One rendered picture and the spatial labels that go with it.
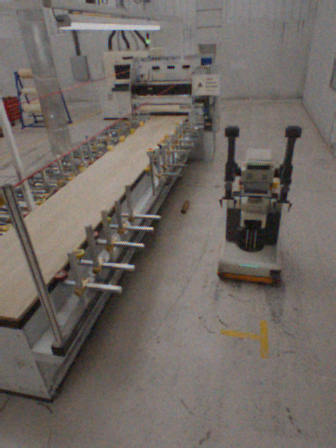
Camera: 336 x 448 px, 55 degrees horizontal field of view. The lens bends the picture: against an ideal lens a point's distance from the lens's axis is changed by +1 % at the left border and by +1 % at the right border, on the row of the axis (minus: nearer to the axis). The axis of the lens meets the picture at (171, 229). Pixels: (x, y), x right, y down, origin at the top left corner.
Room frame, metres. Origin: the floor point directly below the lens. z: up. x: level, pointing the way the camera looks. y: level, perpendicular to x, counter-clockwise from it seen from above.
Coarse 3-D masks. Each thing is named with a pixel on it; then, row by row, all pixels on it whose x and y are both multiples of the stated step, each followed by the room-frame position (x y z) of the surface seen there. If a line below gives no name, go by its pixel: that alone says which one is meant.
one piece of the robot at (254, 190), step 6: (246, 186) 2.55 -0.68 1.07; (252, 186) 2.53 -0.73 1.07; (258, 186) 2.52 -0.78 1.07; (264, 186) 2.51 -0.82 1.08; (240, 192) 2.49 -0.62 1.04; (246, 192) 2.49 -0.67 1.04; (252, 192) 2.48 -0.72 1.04; (258, 192) 2.47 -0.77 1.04; (264, 192) 2.47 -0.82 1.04; (270, 192) 2.45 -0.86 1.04; (240, 198) 2.49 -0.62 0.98; (270, 198) 2.42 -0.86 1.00; (270, 204) 2.43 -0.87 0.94
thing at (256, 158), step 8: (248, 152) 2.57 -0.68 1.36; (256, 152) 2.55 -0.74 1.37; (264, 152) 2.53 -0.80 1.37; (272, 152) 2.53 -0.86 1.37; (248, 160) 2.51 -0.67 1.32; (256, 160) 2.49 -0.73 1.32; (264, 160) 2.48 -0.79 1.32; (272, 160) 2.48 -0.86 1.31; (248, 168) 2.56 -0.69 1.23; (256, 168) 2.54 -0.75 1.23; (264, 168) 2.52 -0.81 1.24
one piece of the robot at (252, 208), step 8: (240, 168) 2.61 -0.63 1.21; (272, 168) 2.54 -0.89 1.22; (240, 176) 2.60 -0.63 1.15; (248, 176) 2.56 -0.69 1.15; (256, 176) 2.54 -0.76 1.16; (264, 176) 2.53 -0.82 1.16; (272, 176) 2.51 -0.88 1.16; (248, 200) 2.59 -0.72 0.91; (256, 200) 2.57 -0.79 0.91; (264, 200) 2.59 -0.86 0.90; (248, 208) 2.56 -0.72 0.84; (256, 208) 2.54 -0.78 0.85; (264, 208) 2.52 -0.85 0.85; (248, 216) 2.52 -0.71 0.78; (256, 216) 2.50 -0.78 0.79; (264, 216) 2.49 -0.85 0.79; (264, 224) 2.49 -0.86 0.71
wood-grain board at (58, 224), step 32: (160, 128) 5.50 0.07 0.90; (96, 160) 4.00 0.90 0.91; (128, 160) 3.94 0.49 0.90; (64, 192) 3.05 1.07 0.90; (96, 192) 3.00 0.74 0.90; (32, 224) 2.40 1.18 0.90; (64, 224) 2.37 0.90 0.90; (96, 224) 2.34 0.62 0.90; (0, 256) 1.94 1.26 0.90; (64, 256) 1.89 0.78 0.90; (0, 288) 1.58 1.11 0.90; (32, 288) 1.56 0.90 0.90
